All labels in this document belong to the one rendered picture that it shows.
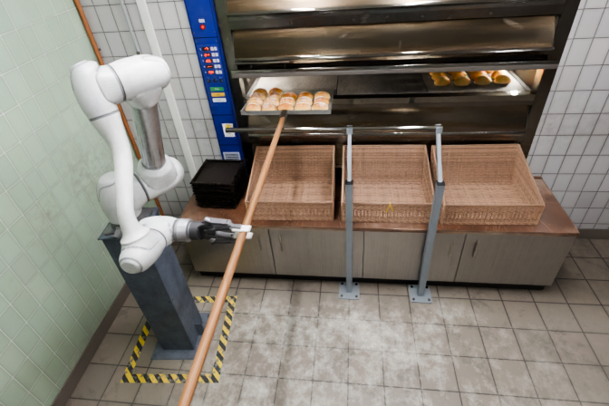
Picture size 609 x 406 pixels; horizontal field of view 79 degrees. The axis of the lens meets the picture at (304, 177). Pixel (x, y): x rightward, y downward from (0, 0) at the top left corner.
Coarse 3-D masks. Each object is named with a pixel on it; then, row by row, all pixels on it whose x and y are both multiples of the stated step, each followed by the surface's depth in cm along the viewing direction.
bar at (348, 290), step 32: (256, 128) 211; (288, 128) 209; (320, 128) 206; (352, 128) 204; (384, 128) 202; (416, 128) 199; (352, 192) 202; (352, 224) 216; (352, 256) 232; (352, 288) 251; (416, 288) 253
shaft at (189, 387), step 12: (276, 132) 197; (264, 168) 171; (264, 180) 165; (252, 204) 150; (252, 216) 146; (240, 240) 134; (240, 252) 131; (228, 264) 126; (228, 276) 121; (228, 288) 120; (216, 300) 114; (216, 312) 111; (216, 324) 109; (204, 336) 104; (204, 348) 102; (204, 360) 100; (192, 372) 96; (192, 384) 94; (180, 396) 92; (192, 396) 93
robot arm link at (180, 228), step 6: (174, 222) 140; (180, 222) 140; (186, 222) 140; (174, 228) 139; (180, 228) 138; (186, 228) 138; (174, 234) 138; (180, 234) 138; (186, 234) 138; (180, 240) 140; (186, 240) 140
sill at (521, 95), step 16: (336, 96) 237; (352, 96) 235; (368, 96) 234; (384, 96) 232; (400, 96) 230; (416, 96) 229; (432, 96) 227; (448, 96) 226; (464, 96) 224; (480, 96) 223; (496, 96) 222; (512, 96) 221; (528, 96) 220
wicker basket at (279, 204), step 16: (256, 160) 256; (272, 160) 260; (288, 160) 259; (320, 160) 257; (256, 176) 256; (272, 176) 265; (288, 176) 263; (304, 176) 262; (320, 176) 261; (272, 192) 257; (288, 192) 255; (304, 192) 254; (320, 192) 253; (256, 208) 230; (272, 208) 229; (288, 208) 228; (304, 208) 226; (320, 208) 225
